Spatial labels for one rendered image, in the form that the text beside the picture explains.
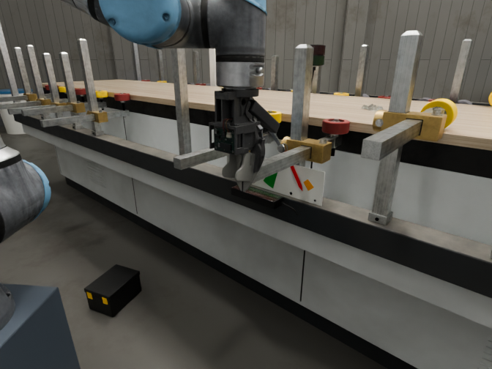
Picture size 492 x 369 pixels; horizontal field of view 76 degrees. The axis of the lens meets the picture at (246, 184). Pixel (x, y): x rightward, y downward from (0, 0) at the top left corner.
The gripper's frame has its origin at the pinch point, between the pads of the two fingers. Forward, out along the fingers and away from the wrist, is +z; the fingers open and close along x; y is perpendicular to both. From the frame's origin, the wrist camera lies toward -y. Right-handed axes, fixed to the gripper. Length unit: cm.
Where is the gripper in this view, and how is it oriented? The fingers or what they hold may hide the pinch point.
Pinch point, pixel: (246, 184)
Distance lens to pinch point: 67.9
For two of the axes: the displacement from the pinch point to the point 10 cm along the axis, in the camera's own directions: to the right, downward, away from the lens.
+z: -0.1, 9.4, 3.5
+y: -6.5, 2.6, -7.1
